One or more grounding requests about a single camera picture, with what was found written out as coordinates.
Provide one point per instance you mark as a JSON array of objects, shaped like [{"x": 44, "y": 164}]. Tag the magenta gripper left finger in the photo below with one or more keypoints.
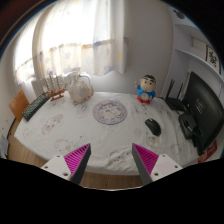
[{"x": 70, "y": 167}]

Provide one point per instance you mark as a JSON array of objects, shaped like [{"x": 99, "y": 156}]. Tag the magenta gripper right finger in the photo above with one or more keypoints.
[{"x": 151, "y": 166}]

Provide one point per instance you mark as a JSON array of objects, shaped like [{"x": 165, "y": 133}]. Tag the black computer mouse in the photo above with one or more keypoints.
[{"x": 153, "y": 126}]

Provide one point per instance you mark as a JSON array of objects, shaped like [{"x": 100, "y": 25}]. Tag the black computer monitor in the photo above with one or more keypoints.
[{"x": 204, "y": 105}]

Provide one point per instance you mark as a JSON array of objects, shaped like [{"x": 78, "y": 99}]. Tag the red packet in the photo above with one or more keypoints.
[{"x": 208, "y": 152}]

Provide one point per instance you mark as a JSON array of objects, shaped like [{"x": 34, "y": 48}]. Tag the white patterned tablecloth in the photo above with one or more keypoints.
[{"x": 60, "y": 127}]

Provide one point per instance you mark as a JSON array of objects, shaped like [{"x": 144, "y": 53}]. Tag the black box device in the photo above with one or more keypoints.
[{"x": 187, "y": 124}]

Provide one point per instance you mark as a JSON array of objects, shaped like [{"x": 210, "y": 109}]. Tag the black wifi router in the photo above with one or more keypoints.
[{"x": 173, "y": 103}]

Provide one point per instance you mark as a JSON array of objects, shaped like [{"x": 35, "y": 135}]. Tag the dark green keyboard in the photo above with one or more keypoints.
[{"x": 34, "y": 106}]

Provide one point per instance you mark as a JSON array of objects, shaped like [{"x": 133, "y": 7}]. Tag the white ceramic teapot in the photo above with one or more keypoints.
[{"x": 80, "y": 89}]

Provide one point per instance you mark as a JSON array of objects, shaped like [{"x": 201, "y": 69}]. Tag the cartoon boy figurine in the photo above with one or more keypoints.
[{"x": 146, "y": 89}]

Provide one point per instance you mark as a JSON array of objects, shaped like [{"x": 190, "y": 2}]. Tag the wooden model sailing ship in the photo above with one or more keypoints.
[{"x": 55, "y": 89}]

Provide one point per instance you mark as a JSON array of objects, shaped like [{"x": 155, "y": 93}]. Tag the orange wooden chair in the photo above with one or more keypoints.
[{"x": 18, "y": 104}]

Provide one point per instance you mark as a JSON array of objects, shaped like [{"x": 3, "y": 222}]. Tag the framed calligraphy picture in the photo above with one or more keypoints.
[{"x": 212, "y": 58}]

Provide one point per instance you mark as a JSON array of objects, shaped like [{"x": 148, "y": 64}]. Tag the white sheer curtain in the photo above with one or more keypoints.
[{"x": 73, "y": 35}]

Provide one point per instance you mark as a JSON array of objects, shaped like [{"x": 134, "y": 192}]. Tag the white wall shelf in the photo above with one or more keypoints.
[{"x": 188, "y": 55}]

